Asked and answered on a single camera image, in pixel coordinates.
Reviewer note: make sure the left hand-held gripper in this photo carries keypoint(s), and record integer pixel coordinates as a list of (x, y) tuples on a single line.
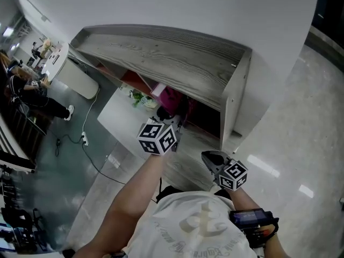
[(156, 138)]

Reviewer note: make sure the green and white flowers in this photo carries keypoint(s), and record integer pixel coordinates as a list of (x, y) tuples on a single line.
[(140, 97)]

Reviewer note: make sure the grey wooden shelf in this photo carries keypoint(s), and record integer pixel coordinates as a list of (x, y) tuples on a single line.
[(172, 55)]

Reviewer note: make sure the person's right forearm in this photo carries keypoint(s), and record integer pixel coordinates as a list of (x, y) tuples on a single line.
[(266, 247)]

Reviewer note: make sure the black wrist-mounted device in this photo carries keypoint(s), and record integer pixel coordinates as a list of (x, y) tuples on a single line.
[(252, 219)]

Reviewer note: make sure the pink book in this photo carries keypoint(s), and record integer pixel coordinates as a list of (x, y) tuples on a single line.
[(159, 90)]

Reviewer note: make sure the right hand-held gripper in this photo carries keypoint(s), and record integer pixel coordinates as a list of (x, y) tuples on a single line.
[(230, 174)]

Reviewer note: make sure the white power strip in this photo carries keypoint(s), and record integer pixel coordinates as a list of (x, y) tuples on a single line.
[(85, 138)]

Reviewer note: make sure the magenta bag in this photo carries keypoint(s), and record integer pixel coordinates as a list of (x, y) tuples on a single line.
[(173, 101)]

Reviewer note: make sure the person's white printed shirt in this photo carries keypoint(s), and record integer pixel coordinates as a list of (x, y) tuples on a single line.
[(193, 224)]

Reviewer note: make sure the white round counter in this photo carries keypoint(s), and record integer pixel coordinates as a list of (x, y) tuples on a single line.
[(78, 77)]

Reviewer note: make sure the person's left forearm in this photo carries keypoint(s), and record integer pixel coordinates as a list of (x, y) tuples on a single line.
[(126, 211)]

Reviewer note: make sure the black equipment rack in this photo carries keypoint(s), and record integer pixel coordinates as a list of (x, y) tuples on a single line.
[(18, 224)]

